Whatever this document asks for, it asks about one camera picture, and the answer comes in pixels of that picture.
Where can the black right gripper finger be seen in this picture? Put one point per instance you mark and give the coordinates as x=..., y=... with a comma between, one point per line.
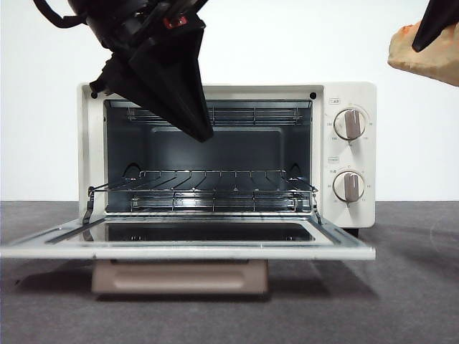
x=434, y=21

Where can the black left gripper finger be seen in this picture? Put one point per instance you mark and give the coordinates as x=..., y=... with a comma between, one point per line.
x=179, y=79
x=118, y=79

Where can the golden bread roll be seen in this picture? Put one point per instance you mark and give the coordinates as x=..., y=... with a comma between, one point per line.
x=423, y=64

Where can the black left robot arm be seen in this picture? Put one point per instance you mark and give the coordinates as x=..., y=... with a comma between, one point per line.
x=100, y=18

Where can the white brown oven knob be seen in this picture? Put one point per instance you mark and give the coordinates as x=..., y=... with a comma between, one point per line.
x=350, y=124
x=349, y=186

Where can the white toaster oven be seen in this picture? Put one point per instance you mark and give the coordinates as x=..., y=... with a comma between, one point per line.
x=358, y=215

